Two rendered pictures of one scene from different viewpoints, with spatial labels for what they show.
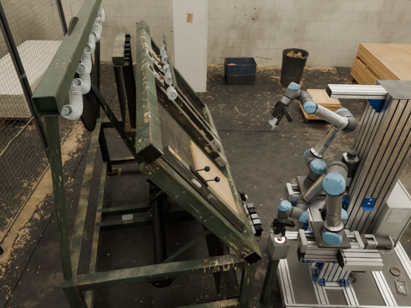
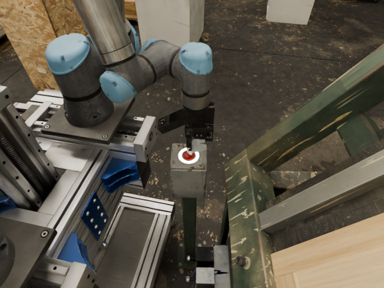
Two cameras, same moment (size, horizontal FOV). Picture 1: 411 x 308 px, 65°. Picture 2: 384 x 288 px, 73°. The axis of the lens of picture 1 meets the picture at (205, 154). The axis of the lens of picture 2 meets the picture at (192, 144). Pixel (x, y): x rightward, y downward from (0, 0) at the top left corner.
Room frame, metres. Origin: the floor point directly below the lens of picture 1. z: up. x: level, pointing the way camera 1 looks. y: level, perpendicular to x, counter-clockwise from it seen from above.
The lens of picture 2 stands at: (2.02, -0.43, 1.59)
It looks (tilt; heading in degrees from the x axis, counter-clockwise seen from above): 47 degrees down; 192
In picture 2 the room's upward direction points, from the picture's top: straight up
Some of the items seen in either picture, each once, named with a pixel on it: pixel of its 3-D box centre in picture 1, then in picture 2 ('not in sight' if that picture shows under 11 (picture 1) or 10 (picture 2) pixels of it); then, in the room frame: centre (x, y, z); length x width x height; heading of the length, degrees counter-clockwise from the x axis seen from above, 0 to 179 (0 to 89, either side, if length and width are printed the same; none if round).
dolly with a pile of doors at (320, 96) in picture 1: (317, 105); not in sight; (4.85, -1.89, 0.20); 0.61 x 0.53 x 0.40; 0
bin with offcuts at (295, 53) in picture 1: (292, 68); not in sight; (6.14, -1.70, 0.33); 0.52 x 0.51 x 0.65; 0
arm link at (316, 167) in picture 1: (317, 168); not in sight; (1.96, -0.89, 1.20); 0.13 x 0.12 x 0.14; 3
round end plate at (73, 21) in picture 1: (87, 76); not in sight; (2.18, 0.86, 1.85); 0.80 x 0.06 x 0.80; 11
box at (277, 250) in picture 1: (277, 246); (188, 171); (1.48, -0.55, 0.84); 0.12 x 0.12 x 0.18; 11
